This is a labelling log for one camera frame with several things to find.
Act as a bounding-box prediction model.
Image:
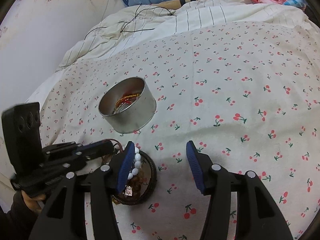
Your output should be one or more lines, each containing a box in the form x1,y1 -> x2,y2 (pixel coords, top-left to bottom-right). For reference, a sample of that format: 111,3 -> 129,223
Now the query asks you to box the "white bead bracelet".
126,147 -> 142,181

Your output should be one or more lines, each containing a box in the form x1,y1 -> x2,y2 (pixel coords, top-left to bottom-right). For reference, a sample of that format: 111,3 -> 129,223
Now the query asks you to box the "jewelry pile in tin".
113,93 -> 140,113

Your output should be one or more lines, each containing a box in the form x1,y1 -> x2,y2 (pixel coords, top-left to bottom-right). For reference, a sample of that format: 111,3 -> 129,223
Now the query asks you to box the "left hand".
21,191 -> 46,215

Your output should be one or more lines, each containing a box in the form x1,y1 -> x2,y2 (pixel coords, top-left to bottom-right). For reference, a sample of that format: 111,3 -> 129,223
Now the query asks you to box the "round silver metal tin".
98,77 -> 157,134

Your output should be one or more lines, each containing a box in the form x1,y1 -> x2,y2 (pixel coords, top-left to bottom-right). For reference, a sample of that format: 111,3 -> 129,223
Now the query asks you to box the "black round bangle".
112,151 -> 157,205

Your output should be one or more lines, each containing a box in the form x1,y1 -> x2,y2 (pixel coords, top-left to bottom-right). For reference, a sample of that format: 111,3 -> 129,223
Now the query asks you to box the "cherry print bed sheet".
40,22 -> 319,239

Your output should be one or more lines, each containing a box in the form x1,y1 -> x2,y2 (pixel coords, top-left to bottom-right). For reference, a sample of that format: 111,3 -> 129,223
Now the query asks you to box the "white striped duvet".
57,0 -> 313,71

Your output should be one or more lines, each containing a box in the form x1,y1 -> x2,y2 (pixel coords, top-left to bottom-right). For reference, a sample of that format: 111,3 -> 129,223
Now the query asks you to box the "striped tan pillow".
152,0 -> 199,10

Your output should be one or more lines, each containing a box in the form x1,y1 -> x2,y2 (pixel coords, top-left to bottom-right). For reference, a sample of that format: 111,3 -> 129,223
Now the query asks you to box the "brown bead bracelet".
113,169 -> 148,204

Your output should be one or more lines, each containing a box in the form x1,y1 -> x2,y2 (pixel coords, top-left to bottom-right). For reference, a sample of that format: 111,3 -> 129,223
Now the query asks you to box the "black camera box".
2,102 -> 44,178

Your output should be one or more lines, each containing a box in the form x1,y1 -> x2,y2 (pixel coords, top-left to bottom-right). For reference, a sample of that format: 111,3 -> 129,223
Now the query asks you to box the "black cable on duvet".
84,3 -> 178,41

